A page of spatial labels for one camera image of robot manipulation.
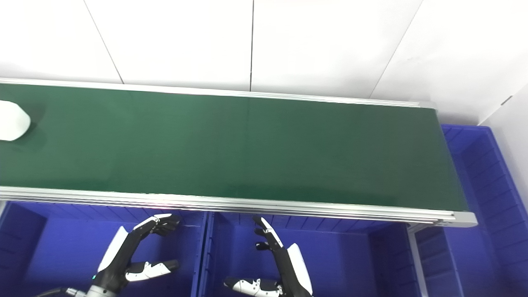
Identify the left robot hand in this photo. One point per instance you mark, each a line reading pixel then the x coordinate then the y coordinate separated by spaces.
pixel 111 264

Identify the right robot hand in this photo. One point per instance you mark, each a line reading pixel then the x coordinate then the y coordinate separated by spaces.
pixel 291 272

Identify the white cylindrical plastic part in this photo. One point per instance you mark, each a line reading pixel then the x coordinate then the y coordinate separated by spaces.
pixel 12 121

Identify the blue plastic bin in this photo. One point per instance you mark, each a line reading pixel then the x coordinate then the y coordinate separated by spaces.
pixel 486 231
pixel 62 247
pixel 342 260

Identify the green conveyor belt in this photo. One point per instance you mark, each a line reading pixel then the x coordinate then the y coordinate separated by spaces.
pixel 247 148
pixel 247 205

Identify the silver conveyor leg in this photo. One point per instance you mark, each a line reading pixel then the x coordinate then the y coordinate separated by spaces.
pixel 417 264

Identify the grey conveyor end cap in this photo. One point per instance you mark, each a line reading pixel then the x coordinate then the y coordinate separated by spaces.
pixel 465 218

